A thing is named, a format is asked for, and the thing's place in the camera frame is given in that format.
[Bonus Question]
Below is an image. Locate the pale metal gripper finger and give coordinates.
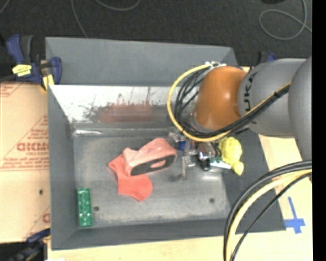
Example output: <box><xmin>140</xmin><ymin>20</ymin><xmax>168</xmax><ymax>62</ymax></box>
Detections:
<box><xmin>180</xmin><ymin>154</ymin><xmax>195</xmax><ymax>181</ymax></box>
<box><xmin>167</xmin><ymin>131</ymin><xmax>193</xmax><ymax>150</ymax></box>

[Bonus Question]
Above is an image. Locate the pink hollow container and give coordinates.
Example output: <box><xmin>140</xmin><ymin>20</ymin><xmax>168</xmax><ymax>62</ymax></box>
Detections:
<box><xmin>127</xmin><ymin>138</ymin><xmax>178</xmax><ymax>177</ymax></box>

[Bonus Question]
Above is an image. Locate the yellow toy animal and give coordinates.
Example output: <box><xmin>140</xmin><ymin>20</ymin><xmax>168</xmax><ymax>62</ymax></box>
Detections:
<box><xmin>218</xmin><ymin>136</ymin><xmax>245</xmax><ymax>176</ymax></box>

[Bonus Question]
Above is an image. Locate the pink cloth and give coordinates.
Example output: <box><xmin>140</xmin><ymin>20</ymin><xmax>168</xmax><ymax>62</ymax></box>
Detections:
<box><xmin>108</xmin><ymin>147</ymin><xmax>154</xmax><ymax>202</ymax></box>

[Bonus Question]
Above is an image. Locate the grey metal bin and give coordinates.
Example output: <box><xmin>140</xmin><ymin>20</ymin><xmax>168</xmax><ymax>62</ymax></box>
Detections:
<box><xmin>45</xmin><ymin>36</ymin><xmax>286</xmax><ymax>250</ymax></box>

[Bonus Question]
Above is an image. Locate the dark green flat block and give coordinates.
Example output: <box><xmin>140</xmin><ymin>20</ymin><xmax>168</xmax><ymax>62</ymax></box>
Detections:
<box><xmin>76</xmin><ymin>188</ymin><xmax>94</xmax><ymax>228</ymax></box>

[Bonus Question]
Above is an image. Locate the brown cardboard board, red print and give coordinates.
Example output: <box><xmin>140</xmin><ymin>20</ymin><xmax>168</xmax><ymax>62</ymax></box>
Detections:
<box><xmin>0</xmin><ymin>80</ymin><xmax>51</xmax><ymax>244</ymax></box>

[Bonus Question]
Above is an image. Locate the black cylinder on white bracket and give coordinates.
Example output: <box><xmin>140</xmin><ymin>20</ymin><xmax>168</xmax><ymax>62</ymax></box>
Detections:
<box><xmin>200</xmin><ymin>160</ymin><xmax>232</xmax><ymax>172</ymax></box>

